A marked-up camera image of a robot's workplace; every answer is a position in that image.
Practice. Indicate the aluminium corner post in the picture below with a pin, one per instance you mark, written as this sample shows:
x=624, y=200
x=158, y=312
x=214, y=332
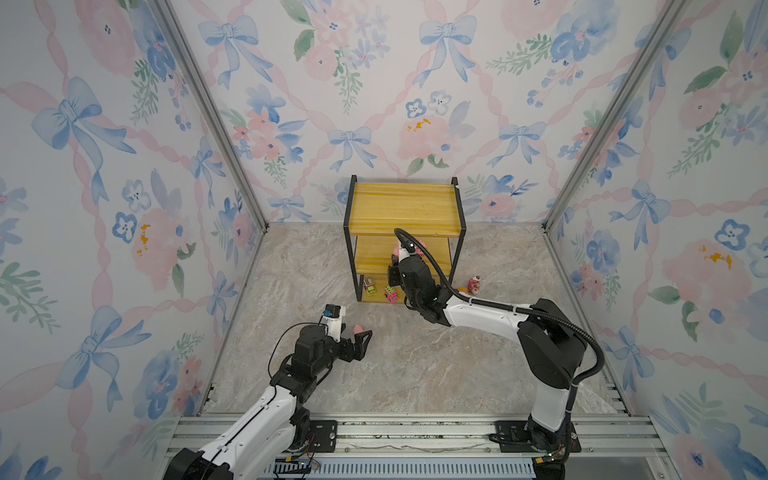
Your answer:
x=659, y=34
x=179, y=45

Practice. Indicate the aluminium corner post right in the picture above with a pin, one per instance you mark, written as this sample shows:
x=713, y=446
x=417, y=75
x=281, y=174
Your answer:
x=659, y=34

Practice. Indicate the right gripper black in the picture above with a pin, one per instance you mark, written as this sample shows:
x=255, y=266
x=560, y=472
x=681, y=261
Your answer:
x=394, y=274

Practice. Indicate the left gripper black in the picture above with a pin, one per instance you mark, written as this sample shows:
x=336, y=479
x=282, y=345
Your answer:
x=358, y=349

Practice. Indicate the brown green robot toy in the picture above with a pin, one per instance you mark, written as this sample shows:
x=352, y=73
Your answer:
x=369, y=286

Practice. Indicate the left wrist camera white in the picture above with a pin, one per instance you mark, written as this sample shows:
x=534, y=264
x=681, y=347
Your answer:
x=333, y=319

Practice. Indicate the aluminium corner post left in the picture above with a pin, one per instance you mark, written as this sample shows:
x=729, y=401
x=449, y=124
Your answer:
x=179, y=45

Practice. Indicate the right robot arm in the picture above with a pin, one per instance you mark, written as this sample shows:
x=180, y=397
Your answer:
x=559, y=354

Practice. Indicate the pink bear toy with cherry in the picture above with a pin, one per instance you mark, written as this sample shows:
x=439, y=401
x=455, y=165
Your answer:
x=474, y=285

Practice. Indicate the colourful robot toy green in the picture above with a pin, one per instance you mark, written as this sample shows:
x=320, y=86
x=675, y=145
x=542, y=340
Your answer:
x=391, y=294

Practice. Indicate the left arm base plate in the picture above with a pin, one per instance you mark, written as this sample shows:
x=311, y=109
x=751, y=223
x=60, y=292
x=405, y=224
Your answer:
x=315, y=436

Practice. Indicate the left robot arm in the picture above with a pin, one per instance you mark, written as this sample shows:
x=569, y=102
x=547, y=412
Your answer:
x=278, y=422

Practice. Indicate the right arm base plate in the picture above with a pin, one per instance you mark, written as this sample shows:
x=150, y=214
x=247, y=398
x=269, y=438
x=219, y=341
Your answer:
x=518, y=436

